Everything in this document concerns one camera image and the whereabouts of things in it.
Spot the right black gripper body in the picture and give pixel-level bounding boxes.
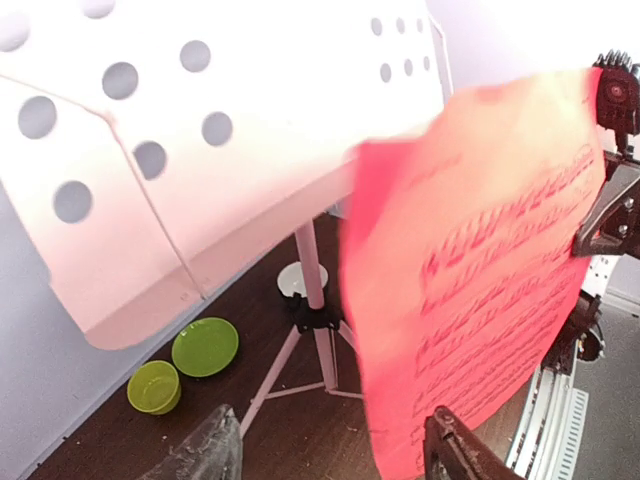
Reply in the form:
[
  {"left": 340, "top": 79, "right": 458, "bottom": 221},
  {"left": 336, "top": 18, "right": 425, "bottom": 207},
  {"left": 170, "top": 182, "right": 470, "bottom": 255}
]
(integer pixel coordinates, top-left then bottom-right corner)
[{"left": 572, "top": 151, "right": 639, "bottom": 259}]

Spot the small lime green bowl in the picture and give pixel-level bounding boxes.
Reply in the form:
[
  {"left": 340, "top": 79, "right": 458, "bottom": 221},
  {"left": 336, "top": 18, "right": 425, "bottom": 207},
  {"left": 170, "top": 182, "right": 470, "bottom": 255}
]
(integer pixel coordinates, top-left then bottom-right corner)
[{"left": 127, "top": 360, "right": 182, "bottom": 415}]

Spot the aluminium front rail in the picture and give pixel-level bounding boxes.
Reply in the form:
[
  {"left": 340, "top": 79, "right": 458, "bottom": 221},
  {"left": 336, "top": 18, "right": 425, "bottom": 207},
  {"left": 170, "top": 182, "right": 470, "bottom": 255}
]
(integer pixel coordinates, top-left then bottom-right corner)
[{"left": 504, "top": 254, "right": 640, "bottom": 480}]

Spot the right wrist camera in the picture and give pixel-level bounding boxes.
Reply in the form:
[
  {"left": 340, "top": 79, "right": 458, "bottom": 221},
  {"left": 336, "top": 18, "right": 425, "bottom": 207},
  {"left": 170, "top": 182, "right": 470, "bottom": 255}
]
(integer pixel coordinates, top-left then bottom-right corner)
[{"left": 594, "top": 50, "right": 639, "bottom": 136}]

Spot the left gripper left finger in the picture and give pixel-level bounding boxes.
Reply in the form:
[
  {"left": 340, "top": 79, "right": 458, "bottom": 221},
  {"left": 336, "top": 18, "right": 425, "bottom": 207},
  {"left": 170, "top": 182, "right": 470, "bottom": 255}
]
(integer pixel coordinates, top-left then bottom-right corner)
[{"left": 139, "top": 404, "right": 243, "bottom": 480}]

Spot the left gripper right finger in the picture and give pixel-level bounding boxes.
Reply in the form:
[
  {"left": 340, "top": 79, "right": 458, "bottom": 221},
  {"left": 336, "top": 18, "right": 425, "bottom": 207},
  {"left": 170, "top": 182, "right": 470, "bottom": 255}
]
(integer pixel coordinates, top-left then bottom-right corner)
[{"left": 423, "top": 406, "right": 522, "bottom": 480}]

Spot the green plate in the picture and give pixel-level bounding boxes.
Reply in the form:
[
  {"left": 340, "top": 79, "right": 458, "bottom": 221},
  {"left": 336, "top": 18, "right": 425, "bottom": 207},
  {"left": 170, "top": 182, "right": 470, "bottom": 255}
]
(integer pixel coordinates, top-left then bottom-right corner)
[{"left": 171, "top": 317, "right": 239, "bottom": 378}]

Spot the white and navy bowl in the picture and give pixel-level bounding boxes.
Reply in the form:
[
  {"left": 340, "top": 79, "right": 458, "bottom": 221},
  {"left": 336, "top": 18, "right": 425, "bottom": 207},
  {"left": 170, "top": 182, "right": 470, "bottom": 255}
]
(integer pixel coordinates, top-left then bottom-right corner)
[{"left": 276, "top": 261, "right": 329, "bottom": 307}]

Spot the pink music stand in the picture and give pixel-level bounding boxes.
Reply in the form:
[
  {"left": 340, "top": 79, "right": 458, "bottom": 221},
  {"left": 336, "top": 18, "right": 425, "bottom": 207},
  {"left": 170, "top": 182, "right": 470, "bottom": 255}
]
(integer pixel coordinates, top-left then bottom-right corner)
[{"left": 0, "top": 0, "right": 456, "bottom": 439}]

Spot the red sheet music page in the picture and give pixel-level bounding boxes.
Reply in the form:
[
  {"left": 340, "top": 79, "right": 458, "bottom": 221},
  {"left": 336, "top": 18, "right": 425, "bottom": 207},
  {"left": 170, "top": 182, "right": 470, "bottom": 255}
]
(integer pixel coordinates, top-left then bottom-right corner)
[{"left": 340, "top": 68, "right": 605, "bottom": 479}]

